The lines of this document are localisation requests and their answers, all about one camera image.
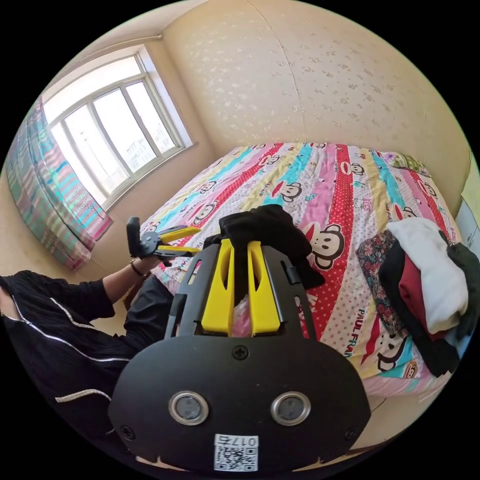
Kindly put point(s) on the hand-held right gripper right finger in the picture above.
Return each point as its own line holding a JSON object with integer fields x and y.
{"x": 265, "y": 303}

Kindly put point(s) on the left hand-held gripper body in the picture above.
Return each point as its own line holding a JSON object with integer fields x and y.
{"x": 150, "y": 240}

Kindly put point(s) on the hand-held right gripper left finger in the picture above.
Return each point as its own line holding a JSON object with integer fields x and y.
{"x": 215, "y": 300}

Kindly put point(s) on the black pants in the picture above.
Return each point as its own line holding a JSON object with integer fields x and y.
{"x": 279, "y": 234}

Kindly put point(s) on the person's left forearm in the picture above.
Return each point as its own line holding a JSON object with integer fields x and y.
{"x": 120, "y": 279}

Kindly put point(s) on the person's left hand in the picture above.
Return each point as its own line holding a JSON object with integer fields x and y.
{"x": 148, "y": 264}

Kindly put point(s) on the striped curtain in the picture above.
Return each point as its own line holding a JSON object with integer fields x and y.
{"x": 48, "y": 195}

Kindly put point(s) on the window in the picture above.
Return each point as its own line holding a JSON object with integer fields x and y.
{"x": 112, "y": 127}

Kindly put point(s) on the person's body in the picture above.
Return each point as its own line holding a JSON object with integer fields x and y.
{"x": 56, "y": 337}

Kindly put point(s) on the bed with cartoon print quilt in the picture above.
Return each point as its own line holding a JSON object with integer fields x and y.
{"x": 337, "y": 187}

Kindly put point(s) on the pile of clothes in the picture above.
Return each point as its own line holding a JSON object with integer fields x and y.
{"x": 423, "y": 288}

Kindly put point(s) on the green floral pillow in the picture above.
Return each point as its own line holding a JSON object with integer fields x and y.
{"x": 408, "y": 163}

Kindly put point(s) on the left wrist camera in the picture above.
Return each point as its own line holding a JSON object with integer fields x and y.
{"x": 133, "y": 234}

